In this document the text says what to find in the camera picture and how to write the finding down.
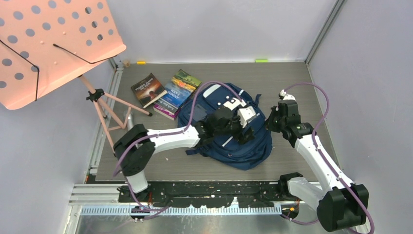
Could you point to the purple spine book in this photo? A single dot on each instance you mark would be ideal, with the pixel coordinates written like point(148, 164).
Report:
point(165, 112)

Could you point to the black mounting base plate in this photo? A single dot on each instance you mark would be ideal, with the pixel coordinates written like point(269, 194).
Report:
point(214, 194)

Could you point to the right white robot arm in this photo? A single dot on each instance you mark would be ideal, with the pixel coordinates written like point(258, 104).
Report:
point(339, 202)

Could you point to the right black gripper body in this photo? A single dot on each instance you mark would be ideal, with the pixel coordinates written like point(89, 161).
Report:
point(275, 123)

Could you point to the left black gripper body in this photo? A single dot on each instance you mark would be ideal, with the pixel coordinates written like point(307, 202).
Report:
point(235, 128)

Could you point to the blue Animal Farm book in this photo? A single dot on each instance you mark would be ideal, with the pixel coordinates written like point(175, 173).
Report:
point(179, 90)

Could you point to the aluminium frame rail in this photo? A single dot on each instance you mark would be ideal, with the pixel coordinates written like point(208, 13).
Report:
point(116, 199)

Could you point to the pink perforated music stand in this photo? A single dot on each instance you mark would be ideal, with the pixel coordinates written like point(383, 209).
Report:
point(44, 44)

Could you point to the navy blue student backpack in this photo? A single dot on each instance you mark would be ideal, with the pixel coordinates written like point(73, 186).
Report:
point(225, 148)

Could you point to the green tape marker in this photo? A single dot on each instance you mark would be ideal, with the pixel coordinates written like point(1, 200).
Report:
point(261, 60)

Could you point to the dark Three Days book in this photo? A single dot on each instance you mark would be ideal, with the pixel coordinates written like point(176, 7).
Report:
point(148, 90)

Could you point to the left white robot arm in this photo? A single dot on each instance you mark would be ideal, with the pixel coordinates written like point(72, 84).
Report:
point(137, 146)

